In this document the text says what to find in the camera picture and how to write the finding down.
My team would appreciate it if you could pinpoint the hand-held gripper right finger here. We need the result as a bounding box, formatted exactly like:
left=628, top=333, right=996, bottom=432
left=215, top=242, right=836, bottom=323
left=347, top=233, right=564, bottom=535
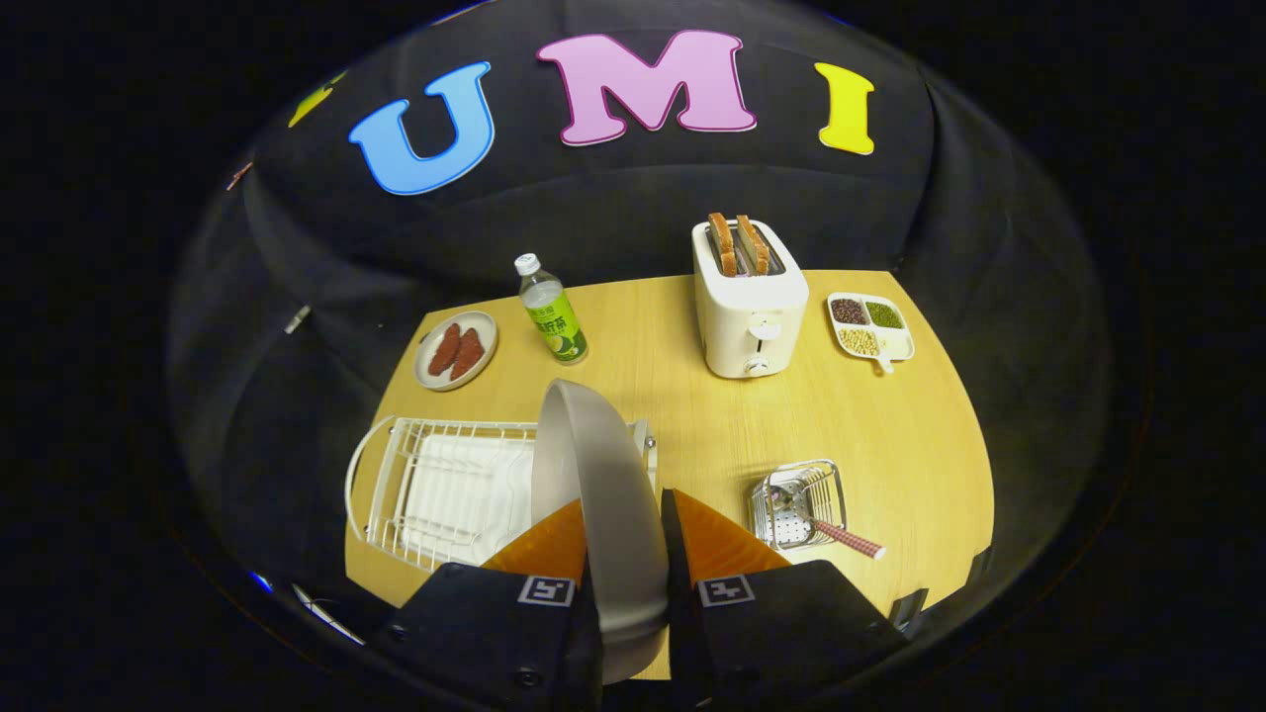
left=661, top=488, right=931, bottom=708

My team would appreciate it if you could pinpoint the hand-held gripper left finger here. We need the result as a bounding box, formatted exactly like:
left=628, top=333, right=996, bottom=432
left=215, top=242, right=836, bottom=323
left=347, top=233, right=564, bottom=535
left=371, top=499, right=604, bottom=712

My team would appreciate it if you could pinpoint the spoon with red checked handle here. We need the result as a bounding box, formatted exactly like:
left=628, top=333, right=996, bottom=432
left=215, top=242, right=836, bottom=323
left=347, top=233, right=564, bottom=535
left=769, top=483, right=887, bottom=561

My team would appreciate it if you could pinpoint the metal wire basket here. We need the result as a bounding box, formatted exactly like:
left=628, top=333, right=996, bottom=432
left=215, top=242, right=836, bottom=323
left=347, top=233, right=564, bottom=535
left=750, top=459, right=848, bottom=551

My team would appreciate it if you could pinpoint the white wire dish rack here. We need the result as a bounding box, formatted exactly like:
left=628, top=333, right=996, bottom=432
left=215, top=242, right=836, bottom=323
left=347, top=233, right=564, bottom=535
left=344, top=415, right=659, bottom=575

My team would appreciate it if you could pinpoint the white round plate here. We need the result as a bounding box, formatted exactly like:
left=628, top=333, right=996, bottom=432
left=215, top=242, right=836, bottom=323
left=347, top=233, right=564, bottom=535
left=531, top=379, right=671, bottom=685

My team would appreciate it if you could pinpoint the small grey plate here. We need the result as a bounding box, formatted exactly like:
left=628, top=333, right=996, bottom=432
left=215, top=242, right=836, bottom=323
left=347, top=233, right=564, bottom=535
left=413, top=311, right=498, bottom=393

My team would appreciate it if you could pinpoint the white divided dish with beans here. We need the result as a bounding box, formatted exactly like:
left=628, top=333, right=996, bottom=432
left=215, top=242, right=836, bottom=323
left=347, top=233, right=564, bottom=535
left=826, top=292, right=916, bottom=375

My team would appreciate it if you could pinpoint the red sausage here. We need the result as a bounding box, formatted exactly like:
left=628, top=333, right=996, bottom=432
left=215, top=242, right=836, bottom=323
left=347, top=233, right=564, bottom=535
left=451, top=328, right=485, bottom=382
left=427, top=323, right=462, bottom=377

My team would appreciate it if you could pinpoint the green tea bottle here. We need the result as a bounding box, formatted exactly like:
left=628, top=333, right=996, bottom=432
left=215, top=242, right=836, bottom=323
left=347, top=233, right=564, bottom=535
left=513, top=253, right=588, bottom=365

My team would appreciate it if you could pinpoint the white toaster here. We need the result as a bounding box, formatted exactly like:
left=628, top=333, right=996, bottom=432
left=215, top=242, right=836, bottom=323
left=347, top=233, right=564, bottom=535
left=691, top=219, right=810, bottom=380

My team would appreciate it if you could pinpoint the toast slice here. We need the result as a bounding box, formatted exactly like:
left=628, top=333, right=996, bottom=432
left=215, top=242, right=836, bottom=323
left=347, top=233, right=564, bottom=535
left=707, top=212, right=739, bottom=277
left=736, top=215, right=770, bottom=275

